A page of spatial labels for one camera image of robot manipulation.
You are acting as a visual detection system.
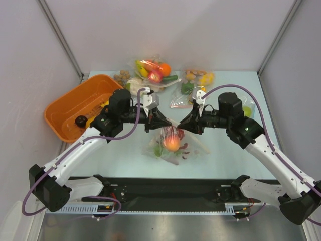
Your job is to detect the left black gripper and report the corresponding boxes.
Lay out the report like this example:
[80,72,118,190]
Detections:
[120,107,171,133]

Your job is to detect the clear zip bag with lobster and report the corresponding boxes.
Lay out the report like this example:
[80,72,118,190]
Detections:
[142,126,210,165]

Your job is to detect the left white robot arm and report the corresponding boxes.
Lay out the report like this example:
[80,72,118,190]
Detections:
[22,88,172,216]

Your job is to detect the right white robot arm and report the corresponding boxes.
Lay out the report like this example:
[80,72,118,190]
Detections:
[178,91,320,225]

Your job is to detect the fake peach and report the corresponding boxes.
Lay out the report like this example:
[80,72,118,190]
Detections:
[163,136,180,152]

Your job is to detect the fake green grapes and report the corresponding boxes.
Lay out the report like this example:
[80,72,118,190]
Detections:
[153,145,164,158]

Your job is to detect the fake green bell pepper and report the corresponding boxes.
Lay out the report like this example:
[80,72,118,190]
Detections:
[181,82,195,95]

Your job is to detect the zip bag with peppers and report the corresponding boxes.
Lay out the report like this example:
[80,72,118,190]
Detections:
[169,68,215,109]

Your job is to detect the fake green cucumber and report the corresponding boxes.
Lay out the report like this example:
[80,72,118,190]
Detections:
[162,75,178,82]

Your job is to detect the fake red apple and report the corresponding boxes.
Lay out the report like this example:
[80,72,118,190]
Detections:
[148,70,163,84]

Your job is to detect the fake yellow bell pepper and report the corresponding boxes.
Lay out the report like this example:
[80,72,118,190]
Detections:
[199,73,215,86]

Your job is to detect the zip bag with mixed fruit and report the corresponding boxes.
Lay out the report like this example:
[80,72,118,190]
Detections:
[126,56,181,94]

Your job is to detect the fake yellow banana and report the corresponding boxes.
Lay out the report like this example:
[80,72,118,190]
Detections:
[135,60,148,78]

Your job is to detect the fake green pear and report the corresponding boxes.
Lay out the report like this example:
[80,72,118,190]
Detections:
[243,106,252,117]

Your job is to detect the bag of fake nuts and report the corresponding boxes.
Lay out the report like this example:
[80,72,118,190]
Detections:
[113,70,131,87]

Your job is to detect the zip bag with pear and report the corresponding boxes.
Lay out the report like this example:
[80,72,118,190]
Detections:
[240,96,256,118]

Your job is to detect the fake yellow lemon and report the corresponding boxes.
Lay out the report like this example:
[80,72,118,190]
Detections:
[85,116,96,129]

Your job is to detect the fake dark plum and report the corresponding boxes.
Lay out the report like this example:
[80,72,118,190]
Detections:
[75,115,88,128]

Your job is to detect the orange plastic bin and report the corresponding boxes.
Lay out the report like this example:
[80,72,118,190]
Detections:
[44,74,122,143]

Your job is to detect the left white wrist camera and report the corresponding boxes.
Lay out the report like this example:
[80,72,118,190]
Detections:
[143,87,159,115]

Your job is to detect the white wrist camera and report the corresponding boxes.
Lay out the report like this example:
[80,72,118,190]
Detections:
[192,88,206,117]
[143,87,159,115]

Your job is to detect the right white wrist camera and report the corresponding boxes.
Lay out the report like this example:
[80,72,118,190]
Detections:
[192,88,206,117]

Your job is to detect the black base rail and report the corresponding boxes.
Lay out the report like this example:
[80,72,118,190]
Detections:
[67,176,264,213]

